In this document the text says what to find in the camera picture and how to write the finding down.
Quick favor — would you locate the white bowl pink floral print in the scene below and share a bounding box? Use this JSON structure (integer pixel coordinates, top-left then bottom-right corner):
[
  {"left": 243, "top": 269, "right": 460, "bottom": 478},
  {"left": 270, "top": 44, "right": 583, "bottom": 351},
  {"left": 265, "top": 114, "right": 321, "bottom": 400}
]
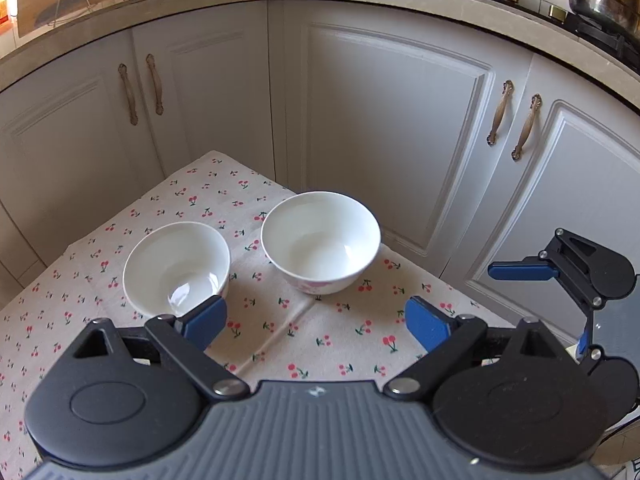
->
[
  {"left": 122, "top": 222, "right": 231, "bottom": 319},
  {"left": 260, "top": 191, "right": 382, "bottom": 296}
]

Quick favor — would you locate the white cabinet door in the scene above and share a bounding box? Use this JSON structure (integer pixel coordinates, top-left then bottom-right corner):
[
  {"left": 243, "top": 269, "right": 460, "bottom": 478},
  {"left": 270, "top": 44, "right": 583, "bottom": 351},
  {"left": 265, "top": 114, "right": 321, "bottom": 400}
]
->
[
  {"left": 440, "top": 52, "right": 640, "bottom": 346},
  {"left": 282, "top": 0, "right": 535, "bottom": 281},
  {"left": 131, "top": 0, "right": 277, "bottom": 196},
  {"left": 0, "top": 27, "right": 166, "bottom": 306}
]

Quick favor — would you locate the brass cabinet handle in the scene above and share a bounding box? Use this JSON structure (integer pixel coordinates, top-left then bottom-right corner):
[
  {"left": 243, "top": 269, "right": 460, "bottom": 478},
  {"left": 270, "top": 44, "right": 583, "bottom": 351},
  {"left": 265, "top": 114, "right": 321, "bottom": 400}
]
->
[
  {"left": 118, "top": 63, "right": 141, "bottom": 126},
  {"left": 487, "top": 80, "right": 515, "bottom": 147},
  {"left": 511, "top": 93, "right": 543, "bottom": 162},
  {"left": 145, "top": 53, "right": 165, "bottom": 116}
]

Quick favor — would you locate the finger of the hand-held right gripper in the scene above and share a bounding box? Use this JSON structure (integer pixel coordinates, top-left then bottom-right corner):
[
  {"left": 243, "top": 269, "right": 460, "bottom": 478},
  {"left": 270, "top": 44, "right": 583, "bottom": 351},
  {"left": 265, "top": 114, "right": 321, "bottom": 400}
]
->
[
  {"left": 487, "top": 229, "right": 602, "bottom": 309},
  {"left": 576, "top": 330, "right": 605, "bottom": 374}
]

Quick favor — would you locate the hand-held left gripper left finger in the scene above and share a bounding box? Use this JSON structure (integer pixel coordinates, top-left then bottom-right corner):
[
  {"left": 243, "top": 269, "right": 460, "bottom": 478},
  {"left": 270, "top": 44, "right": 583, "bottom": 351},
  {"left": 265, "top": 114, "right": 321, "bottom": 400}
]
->
[{"left": 72, "top": 295, "right": 251, "bottom": 401}]

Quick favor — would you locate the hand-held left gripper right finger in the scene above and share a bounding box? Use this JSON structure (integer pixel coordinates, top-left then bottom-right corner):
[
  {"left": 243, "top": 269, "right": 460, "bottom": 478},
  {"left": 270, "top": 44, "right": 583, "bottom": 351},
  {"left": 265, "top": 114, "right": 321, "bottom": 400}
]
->
[{"left": 382, "top": 296, "right": 561, "bottom": 401}]

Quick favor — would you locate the cherry print tablecloth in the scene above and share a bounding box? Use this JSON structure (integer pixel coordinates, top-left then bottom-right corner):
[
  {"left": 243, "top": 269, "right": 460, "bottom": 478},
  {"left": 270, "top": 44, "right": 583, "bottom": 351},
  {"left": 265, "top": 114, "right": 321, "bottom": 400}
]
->
[{"left": 0, "top": 150, "right": 506, "bottom": 480}]

